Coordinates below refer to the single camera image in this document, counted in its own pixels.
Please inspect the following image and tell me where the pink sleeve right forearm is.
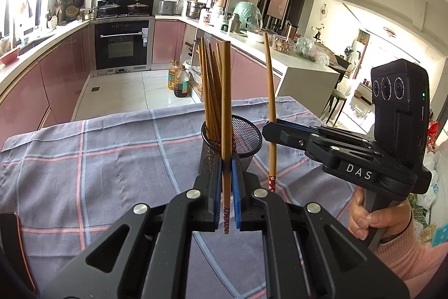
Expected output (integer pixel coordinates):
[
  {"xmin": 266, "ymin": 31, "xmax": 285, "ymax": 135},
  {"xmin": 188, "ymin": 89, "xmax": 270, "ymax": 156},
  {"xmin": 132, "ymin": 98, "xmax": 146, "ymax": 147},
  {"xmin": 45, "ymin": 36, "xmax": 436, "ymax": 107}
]
[{"xmin": 374, "ymin": 220, "xmax": 447, "ymax": 298}]

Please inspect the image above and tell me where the black camera module right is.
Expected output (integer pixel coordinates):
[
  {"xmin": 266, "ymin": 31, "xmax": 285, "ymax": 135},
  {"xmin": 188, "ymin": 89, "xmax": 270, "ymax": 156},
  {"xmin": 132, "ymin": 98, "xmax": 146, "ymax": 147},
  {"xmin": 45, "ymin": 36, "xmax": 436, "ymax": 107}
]
[{"xmin": 370, "ymin": 58, "xmax": 430, "ymax": 169}]

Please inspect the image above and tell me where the black built-in oven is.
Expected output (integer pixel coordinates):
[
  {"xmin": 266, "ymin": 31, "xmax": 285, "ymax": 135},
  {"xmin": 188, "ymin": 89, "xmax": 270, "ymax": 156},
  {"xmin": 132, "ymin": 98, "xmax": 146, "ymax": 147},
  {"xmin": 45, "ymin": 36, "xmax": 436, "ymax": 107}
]
[{"xmin": 94, "ymin": 16, "xmax": 155, "ymax": 76}]

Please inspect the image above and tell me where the bamboo chopstick red end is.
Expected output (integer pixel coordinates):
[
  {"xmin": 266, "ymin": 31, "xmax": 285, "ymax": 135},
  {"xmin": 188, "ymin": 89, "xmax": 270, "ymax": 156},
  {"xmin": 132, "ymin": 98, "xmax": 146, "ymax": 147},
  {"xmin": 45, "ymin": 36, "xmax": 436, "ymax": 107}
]
[
  {"xmin": 200, "ymin": 38, "xmax": 215, "ymax": 140},
  {"xmin": 208, "ymin": 43, "xmax": 221, "ymax": 143},
  {"xmin": 263, "ymin": 32, "xmax": 276, "ymax": 193},
  {"xmin": 215, "ymin": 43, "xmax": 223, "ymax": 132},
  {"xmin": 197, "ymin": 38, "xmax": 209, "ymax": 133},
  {"xmin": 205, "ymin": 42, "xmax": 219, "ymax": 144},
  {"xmin": 221, "ymin": 41, "xmax": 232, "ymax": 235}
]

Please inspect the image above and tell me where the yellow oil bottle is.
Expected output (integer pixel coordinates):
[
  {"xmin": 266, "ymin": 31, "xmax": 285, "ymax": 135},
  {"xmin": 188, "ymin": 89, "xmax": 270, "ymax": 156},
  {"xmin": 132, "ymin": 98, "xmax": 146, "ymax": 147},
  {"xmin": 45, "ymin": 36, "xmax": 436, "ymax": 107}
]
[{"xmin": 168, "ymin": 60, "xmax": 179, "ymax": 90}]

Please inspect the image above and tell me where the dark oil bottle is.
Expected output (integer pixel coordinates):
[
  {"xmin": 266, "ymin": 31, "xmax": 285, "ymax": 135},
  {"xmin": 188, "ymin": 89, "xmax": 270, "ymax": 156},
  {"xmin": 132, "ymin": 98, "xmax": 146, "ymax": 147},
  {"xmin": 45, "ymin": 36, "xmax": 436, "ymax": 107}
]
[{"xmin": 174, "ymin": 65, "xmax": 189, "ymax": 98}]

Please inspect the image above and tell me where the black range hood stove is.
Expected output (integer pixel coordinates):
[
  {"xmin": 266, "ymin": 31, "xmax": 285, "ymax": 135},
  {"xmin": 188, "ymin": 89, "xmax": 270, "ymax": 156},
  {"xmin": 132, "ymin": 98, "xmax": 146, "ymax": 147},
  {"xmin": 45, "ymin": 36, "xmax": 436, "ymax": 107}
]
[{"xmin": 96, "ymin": 0, "xmax": 155, "ymax": 18}]

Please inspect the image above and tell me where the smartphone with orange edge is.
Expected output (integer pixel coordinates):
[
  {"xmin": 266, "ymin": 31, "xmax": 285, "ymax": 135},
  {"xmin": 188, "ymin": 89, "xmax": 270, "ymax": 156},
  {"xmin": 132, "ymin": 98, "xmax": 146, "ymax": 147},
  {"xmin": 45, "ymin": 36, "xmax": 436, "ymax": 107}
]
[{"xmin": 1, "ymin": 212, "xmax": 36, "ymax": 293}]

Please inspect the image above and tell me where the person's right hand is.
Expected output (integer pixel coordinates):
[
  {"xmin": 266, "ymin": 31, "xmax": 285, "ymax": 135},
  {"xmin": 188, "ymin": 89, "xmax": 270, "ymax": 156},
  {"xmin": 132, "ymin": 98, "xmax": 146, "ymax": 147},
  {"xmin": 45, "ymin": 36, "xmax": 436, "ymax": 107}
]
[{"xmin": 349, "ymin": 187, "xmax": 412, "ymax": 240}]

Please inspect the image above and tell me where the grey plaid tablecloth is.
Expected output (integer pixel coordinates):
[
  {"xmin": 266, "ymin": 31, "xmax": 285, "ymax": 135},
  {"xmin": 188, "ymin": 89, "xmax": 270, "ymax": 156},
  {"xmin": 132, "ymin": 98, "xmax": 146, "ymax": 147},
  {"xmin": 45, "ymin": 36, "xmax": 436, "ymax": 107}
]
[{"xmin": 1, "ymin": 104, "xmax": 353, "ymax": 298}]

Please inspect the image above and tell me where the steel stock pot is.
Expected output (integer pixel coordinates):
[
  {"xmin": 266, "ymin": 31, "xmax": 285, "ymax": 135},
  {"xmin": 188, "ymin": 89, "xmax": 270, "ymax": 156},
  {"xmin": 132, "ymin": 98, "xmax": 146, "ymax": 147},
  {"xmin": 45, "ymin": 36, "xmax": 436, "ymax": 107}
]
[{"xmin": 185, "ymin": 1, "xmax": 207, "ymax": 20}]

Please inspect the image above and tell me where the pink bowl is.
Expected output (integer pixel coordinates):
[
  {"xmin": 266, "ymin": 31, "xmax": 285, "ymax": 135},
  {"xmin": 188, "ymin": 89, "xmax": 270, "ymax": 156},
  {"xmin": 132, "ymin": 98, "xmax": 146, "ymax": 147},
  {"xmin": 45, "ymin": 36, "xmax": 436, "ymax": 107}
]
[{"xmin": 0, "ymin": 47, "xmax": 20, "ymax": 65}]

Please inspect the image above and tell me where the black mesh utensil holder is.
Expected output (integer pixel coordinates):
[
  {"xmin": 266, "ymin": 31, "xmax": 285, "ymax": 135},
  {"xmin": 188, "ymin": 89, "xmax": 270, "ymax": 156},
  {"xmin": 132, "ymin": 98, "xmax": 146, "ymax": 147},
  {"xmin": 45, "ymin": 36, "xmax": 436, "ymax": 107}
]
[{"xmin": 197, "ymin": 115, "xmax": 263, "ymax": 175}]

